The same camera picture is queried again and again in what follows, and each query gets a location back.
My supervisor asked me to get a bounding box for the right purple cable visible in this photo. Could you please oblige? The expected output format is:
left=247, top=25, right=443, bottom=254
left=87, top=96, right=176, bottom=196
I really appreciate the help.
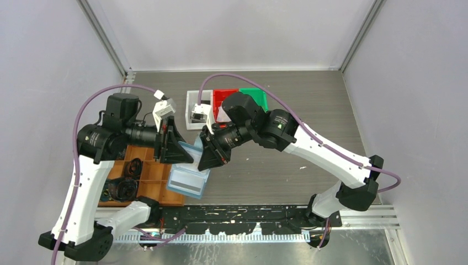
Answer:
left=197, top=73, right=402, bottom=250

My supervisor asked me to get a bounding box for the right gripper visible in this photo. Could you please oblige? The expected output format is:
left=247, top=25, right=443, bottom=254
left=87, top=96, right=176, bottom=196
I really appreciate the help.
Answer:
left=198, top=122, right=254, bottom=171

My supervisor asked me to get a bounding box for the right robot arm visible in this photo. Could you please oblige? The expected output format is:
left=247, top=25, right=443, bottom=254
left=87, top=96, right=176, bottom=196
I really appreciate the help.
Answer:
left=198, top=92, right=384, bottom=227

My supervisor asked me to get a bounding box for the wooden compartment tray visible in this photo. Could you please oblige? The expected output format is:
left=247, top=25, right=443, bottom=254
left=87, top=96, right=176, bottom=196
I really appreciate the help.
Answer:
left=108, top=146, right=185, bottom=206

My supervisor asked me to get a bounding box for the black straps bundle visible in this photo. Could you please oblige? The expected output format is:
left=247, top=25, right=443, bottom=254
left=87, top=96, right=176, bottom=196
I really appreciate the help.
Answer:
left=102, top=158, right=143, bottom=203

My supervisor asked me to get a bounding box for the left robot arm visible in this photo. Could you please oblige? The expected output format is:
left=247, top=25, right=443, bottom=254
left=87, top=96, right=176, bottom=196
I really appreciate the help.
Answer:
left=39, top=91, right=194, bottom=262

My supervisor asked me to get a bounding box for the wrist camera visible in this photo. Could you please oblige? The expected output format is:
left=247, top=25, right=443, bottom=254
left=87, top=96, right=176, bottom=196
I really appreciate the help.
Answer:
left=152, top=98, right=176, bottom=132
left=190, top=104, right=216, bottom=135

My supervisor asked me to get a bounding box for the blue card holder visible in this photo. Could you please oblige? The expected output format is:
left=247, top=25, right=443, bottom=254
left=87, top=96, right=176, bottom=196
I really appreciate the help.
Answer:
left=166, top=138, right=211, bottom=199

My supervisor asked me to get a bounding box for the green plastic bin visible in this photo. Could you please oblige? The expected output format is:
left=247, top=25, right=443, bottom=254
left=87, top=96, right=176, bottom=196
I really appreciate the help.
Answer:
left=239, top=88, right=269, bottom=112

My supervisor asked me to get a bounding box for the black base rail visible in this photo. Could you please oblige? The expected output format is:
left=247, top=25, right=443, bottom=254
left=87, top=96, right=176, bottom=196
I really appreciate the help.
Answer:
left=137, top=205, right=325, bottom=235

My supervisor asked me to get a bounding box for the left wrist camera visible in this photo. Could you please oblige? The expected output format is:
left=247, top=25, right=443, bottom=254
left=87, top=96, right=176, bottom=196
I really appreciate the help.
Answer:
left=152, top=98, right=176, bottom=132

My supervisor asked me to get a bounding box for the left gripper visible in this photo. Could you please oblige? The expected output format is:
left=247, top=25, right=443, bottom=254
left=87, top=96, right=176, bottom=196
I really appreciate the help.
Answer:
left=123, top=115, right=194, bottom=163

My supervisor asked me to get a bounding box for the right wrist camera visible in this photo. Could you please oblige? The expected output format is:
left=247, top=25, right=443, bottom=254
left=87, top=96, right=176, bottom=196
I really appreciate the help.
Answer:
left=190, top=104, right=216, bottom=135

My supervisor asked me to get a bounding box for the white plastic bin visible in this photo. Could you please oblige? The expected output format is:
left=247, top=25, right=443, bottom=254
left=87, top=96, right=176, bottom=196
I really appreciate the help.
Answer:
left=185, top=90, right=215, bottom=130

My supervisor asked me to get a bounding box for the red plastic bin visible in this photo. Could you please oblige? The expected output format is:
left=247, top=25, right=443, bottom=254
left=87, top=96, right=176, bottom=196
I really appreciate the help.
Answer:
left=212, top=89, right=239, bottom=122

